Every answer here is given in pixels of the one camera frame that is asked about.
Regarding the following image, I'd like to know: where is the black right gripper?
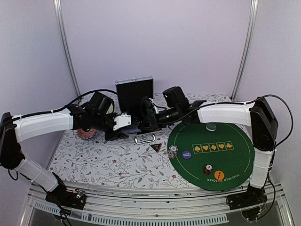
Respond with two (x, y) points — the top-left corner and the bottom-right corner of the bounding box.
(138, 106), (181, 131)

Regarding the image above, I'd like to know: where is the blue playing card deck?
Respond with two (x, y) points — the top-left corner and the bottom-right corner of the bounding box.
(123, 125), (141, 134)

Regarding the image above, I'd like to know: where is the aluminium poker case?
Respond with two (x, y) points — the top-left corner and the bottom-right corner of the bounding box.
(115, 76), (154, 135)

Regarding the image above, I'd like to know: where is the purple small blind button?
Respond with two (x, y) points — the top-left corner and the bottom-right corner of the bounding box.
(182, 151), (192, 160)

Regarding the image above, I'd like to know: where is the clear dealer button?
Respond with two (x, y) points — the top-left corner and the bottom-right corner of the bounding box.
(206, 123), (216, 132)

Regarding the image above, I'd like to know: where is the orange poker chip stack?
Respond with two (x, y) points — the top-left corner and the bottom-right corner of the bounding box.
(203, 164), (213, 175)

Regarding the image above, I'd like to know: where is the orange big blind button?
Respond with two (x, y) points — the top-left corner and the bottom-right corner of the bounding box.
(214, 170), (225, 180)

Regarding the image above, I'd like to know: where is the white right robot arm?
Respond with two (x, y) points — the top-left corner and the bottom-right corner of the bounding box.
(139, 94), (279, 205)

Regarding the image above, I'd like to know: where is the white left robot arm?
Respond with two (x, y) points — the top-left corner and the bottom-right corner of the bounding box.
(0, 105), (131, 204)

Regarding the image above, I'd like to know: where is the triangular all in marker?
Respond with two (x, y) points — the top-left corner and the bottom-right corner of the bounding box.
(150, 143), (162, 153)

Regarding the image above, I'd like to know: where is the red patterned bowl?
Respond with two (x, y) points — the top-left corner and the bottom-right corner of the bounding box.
(77, 129), (96, 140)

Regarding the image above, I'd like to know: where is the green round poker mat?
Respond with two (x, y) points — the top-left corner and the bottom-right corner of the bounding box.
(167, 123), (255, 191)

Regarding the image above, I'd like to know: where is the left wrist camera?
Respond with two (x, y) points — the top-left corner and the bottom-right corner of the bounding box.
(84, 91), (132, 131)

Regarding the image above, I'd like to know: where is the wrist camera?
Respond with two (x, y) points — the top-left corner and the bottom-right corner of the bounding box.
(141, 86), (190, 116)
(84, 91), (132, 131)

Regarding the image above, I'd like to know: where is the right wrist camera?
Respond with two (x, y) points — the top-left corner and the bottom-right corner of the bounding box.
(141, 86), (190, 116)

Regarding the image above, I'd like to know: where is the front aluminium rail base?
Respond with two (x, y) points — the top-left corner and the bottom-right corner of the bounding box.
(20, 182), (297, 226)

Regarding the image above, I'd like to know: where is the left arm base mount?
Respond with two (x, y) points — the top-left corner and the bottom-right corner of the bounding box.
(45, 186), (87, 210)

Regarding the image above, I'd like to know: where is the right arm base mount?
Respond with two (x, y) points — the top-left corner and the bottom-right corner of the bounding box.
(226, 185), (268, 221)

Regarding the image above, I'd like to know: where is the left aluminium frame post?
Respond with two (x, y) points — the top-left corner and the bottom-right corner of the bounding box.
(53, 0), (81, 96)

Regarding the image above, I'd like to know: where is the aluminium frame post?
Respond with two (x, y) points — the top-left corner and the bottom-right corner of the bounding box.
(230, 0), (259, 101)
(53, 0), (81, 96)

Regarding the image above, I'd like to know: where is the right aluminium frame post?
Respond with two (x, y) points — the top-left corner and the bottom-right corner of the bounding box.
(230, 0), (259, 101)

